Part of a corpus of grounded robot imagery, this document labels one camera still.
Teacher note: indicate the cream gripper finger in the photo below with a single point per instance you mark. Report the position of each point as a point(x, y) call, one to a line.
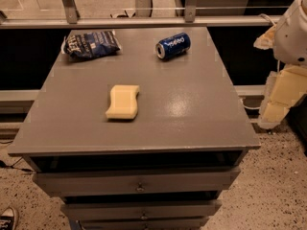
point(265, 41)
point(283, 91)

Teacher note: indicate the blue pepsi can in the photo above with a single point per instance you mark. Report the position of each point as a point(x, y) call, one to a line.
point(174, 45)

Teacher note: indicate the grey metal railing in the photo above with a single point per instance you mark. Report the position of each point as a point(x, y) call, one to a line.
point(79, 14)

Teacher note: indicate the grey drawer cabinet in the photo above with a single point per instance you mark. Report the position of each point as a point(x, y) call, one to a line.
point(162, 170)

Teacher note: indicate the yellow sponge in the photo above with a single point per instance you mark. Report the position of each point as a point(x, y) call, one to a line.
point(123, 102)

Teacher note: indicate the blue chip bag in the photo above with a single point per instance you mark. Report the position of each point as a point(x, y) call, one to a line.
point(92, 45)

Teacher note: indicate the black and white sneaker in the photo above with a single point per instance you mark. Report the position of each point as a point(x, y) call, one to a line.
point(9, 219)

